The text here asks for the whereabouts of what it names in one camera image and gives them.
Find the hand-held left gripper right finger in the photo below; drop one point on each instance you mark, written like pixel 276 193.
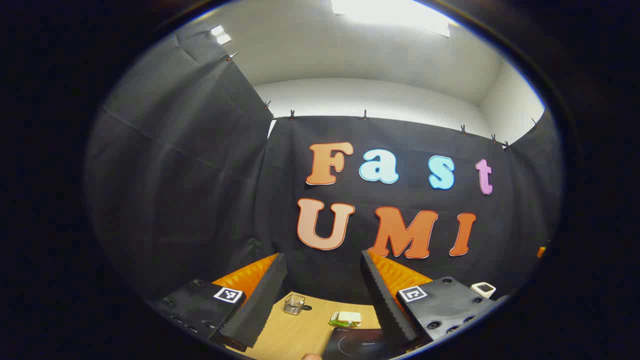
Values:
pixel 385 300

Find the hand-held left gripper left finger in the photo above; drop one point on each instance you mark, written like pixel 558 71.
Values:
pixel 260 305

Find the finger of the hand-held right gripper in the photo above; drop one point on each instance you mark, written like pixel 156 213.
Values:
pixel 541 251

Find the black induction cooktop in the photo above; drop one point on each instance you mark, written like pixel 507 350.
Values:
pixel 355 345

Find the sandwich with lettuce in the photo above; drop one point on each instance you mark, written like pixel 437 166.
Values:
pixel 347 317

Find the white toaster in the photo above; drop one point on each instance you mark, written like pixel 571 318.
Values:
pixel 483 290

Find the black backdrop cloth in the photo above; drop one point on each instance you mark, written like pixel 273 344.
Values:
pixel 200 200

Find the row of cloth clips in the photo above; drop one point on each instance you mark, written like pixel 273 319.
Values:
pixel 365 115

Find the small ceiling light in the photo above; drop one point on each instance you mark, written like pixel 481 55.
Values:
pixel 220 35

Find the large ceiling light panel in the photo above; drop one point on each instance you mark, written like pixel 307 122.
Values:
pixel 390 12

